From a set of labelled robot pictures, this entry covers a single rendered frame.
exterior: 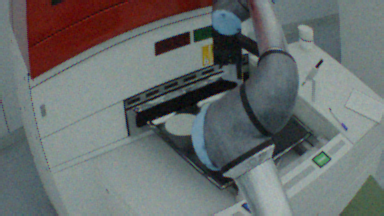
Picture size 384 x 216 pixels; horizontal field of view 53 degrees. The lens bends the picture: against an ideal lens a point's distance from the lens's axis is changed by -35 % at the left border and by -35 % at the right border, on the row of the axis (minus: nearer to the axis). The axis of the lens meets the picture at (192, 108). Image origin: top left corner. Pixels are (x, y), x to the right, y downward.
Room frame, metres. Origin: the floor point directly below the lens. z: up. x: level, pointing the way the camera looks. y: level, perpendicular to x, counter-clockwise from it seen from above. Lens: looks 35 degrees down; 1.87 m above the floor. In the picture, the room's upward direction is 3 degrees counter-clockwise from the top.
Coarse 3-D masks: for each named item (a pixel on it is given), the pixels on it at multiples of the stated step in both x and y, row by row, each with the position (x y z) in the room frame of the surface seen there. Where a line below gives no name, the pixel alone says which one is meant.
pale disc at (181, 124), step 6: (180, 114) 1.37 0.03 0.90; (186, 114) 1.37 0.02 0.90; (168, 120) 1.35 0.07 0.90; (174, 120) 1.35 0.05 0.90; (180, 120) 1.34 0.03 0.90; (186, 120) 1.34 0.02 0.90; (192, 120) 1.34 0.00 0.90; (168, 126) 1.32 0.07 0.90; (174, 126) 1.32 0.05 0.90; (180, 126) 1.32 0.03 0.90; (186, 126) 1.31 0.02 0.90; (192, 126) 1.31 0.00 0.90; (174, 132) 1.29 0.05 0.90; (180, 132) 1.29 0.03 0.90; (186, 132) 1.29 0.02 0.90
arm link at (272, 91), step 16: (240, 0) 1.22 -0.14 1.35; (256, 0) 1.16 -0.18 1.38; (272, 0) 1.19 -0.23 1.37; (256, 16) 1.08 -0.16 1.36; (272, 16) 1.08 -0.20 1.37; (256, 32) 1.03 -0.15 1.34; (272, 32) 1.00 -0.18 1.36; (272, 48) 0.93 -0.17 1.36; (272, 64) 0.87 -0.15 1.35; (288, 64) 0.88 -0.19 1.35; (256, 80) 0.85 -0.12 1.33; (272, 80) 0.84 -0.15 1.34; (288, 80) 0.85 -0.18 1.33; (256, 96) 0.82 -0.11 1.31; (272, 96) 0.82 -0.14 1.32; (288, 96) 0.82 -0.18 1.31; (256, 112) 0.81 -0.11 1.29; (272, 112) 0.80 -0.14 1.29; (288, 112) 0.81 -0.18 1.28; (272, 128) 0.80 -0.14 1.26
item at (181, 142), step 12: (216, 96) 1.45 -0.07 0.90; (192, 108) 1.40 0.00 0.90; (156, 120) 1.35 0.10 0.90; (288, 120) 1.30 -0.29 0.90; (168, 132) 1.29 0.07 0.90; (276, 132) 1.25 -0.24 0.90; (288, 132) 1.25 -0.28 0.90; (300, 132) 1.24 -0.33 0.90; (180, 144) 1.24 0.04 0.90; (192, 144) 1.24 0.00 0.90; (276, 144) 1.20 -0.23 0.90; (288, 144) 1.19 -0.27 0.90; (192, 156) 1.18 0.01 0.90; (204, 168) 1.13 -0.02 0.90; (216, 180) 1.08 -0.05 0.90; (228, 180) 1.07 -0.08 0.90
